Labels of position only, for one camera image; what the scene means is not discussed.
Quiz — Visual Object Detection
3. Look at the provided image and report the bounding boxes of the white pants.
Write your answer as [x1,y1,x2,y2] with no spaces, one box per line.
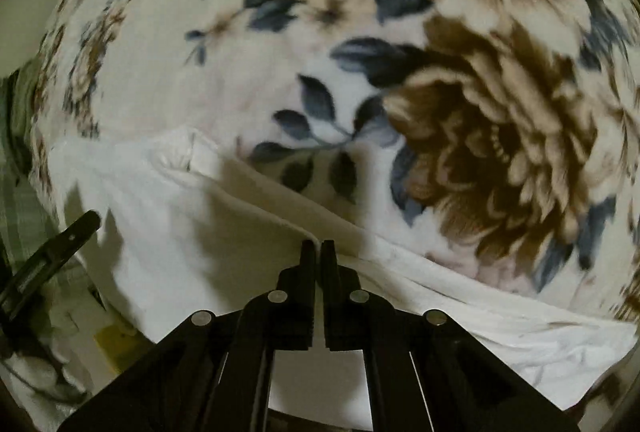
[48,128,637,408]

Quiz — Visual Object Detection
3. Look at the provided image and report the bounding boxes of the green checked cloth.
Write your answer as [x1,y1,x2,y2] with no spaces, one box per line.
[1,57,87,286]

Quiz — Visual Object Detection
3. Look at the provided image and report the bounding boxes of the yellow box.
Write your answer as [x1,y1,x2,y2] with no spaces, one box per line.
[94,324,153,369]

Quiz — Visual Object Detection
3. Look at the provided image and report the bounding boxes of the floral fleece blanket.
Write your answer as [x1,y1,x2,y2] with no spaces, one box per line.
[32,0,639,322]

